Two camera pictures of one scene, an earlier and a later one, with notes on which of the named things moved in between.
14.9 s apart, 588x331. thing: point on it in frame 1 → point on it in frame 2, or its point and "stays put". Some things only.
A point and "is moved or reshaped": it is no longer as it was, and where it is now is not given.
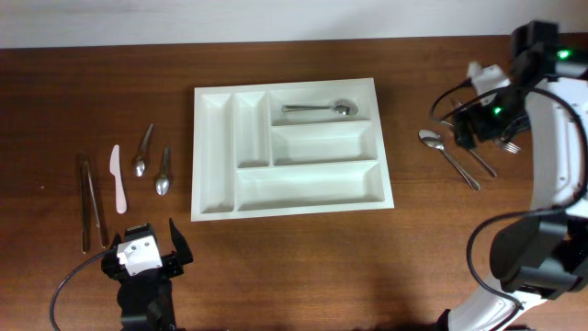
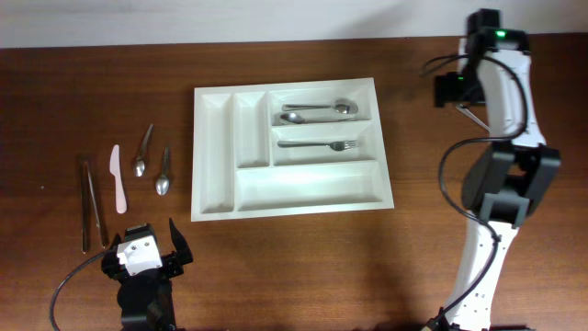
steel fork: (477, 157) is moved or reshaped
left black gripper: (174, 261) stays put
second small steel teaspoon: (163, 185) stays put
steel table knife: (97, 209) stays put
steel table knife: (84, 206) stays put
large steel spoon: (435, 140) → (297, 119)
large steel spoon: (344, 107) stays put
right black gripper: (473, 116) → (446, 88)
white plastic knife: (121, 201) stays put
